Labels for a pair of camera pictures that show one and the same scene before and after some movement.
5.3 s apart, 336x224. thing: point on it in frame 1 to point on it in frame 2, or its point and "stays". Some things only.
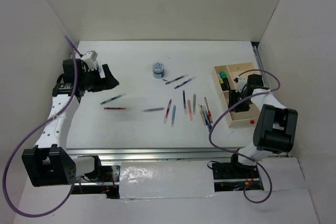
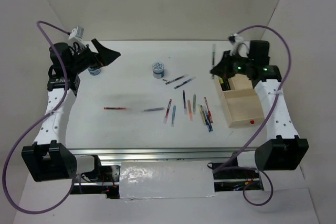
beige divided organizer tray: (223, 76) stays
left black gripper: (108, 83) to (105, 56)
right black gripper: (233, 96) to (223, 68)
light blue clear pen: (173, 115) stays
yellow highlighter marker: (222, 84) stays
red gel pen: (209, 112) stays
